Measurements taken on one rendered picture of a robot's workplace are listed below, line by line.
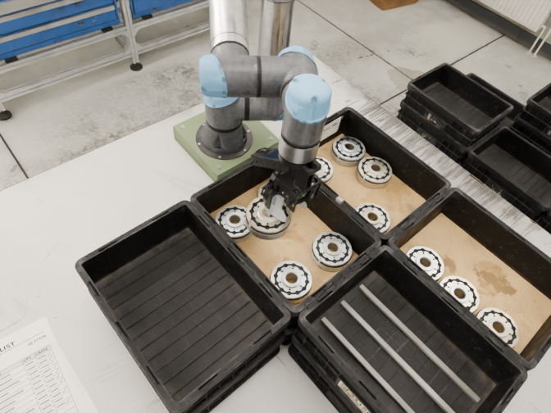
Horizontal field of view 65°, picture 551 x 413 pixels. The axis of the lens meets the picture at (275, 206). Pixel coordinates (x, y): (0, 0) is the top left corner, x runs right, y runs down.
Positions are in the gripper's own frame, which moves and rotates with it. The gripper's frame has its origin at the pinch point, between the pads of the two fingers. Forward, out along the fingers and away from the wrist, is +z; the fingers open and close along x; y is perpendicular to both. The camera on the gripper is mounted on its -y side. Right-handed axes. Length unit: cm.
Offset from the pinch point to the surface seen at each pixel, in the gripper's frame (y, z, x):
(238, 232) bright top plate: -7.4, 14.1, -5.2
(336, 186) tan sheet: -3.8, 16.0, 29.0
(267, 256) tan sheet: 1.7, 17.0, -2.5
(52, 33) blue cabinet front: -193, 60, 16
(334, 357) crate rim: 31.6, 7.5, -11.6
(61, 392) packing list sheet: -5, 32, -57
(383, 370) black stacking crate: 39.8, 17.4, -0.9
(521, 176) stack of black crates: 24, 58, 139
